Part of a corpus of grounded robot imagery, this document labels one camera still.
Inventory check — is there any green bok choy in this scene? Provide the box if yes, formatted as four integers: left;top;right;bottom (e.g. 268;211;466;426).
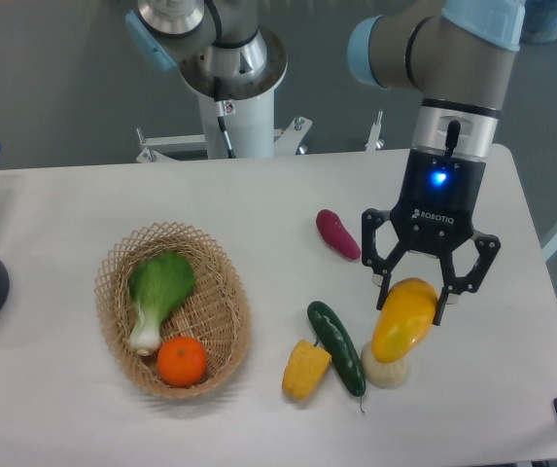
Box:
127;251;195;356

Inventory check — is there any white garlic bulb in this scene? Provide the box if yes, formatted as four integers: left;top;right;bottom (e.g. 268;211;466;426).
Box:
361;341;410;389

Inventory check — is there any yellow orange mango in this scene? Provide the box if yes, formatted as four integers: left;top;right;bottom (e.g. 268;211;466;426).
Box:
371;277;437;364

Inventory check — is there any yellow bell pepper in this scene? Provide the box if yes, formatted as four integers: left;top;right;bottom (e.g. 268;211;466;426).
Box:
282;340;331;401

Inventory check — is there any orange tangerine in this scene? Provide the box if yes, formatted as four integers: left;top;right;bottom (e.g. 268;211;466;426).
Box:
157;337;207;387

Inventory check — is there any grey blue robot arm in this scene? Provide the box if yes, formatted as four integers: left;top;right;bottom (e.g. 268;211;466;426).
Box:
347;1;525;314

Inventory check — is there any dark green cucumber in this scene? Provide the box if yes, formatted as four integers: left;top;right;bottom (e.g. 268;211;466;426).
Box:
307;301;366;398

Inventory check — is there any purple sweet potato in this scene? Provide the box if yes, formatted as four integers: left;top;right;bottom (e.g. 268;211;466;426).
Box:
315;209;361;261

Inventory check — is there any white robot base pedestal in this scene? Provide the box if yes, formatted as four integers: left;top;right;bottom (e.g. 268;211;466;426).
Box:
123;0;289;160

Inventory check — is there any woven wicker basket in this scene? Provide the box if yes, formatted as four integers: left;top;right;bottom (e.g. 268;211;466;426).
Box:
95;223;251;399

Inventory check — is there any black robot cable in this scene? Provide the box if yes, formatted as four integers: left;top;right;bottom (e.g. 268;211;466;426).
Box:
204;0;237;160

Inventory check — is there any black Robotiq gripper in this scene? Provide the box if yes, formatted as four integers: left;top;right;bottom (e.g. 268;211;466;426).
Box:
361;149;501;326

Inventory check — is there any blue plastic bag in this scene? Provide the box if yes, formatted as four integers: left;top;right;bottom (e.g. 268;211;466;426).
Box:
521;0;557;44

